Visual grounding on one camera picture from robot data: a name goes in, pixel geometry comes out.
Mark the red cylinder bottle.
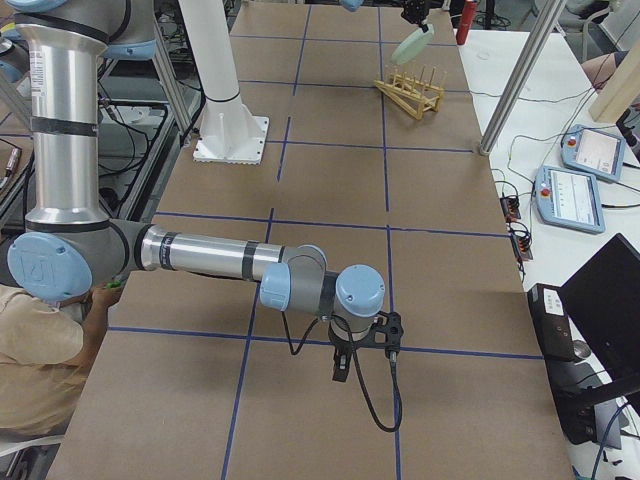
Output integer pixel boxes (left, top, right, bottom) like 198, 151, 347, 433
456, 0, 478, 46

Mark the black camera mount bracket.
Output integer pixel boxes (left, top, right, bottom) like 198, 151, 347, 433
367, 311, 404, 363

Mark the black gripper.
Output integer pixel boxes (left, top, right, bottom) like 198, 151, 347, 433
402, 0, 428, 24
328, 319, 373, 383

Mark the far teach pendant tablet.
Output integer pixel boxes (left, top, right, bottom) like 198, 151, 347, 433
561, 124, 626, 183

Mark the near teach pendant tablet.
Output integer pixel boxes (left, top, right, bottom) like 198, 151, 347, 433
533, 165, 606, 234

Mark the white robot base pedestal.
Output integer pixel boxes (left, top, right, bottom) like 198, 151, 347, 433
179, 0, 269, 165

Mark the person in beige shirt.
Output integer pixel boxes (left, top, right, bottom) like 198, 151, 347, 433
1, 285, 122, 439

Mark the light green plate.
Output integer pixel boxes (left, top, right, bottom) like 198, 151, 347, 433
390, 23, 435, 65

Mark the aluminium frame post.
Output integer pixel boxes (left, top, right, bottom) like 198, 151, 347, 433
479, 0, 567, 156

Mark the wooden plate rack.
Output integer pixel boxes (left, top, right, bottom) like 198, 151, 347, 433
373, 65, 448, 121

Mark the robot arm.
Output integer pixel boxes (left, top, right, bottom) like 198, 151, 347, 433
1, 1, 400, 381
339, 0, 430, 26

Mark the teach pendant tablet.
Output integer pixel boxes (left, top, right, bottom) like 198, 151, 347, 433
533, 165, 606, 234
561, 124, 626, 183

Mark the black laptop monitor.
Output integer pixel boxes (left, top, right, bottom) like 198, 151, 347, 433
527, 233, 639, 449

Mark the orange black usb hub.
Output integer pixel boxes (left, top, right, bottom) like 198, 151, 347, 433
499, 195, 521, 222

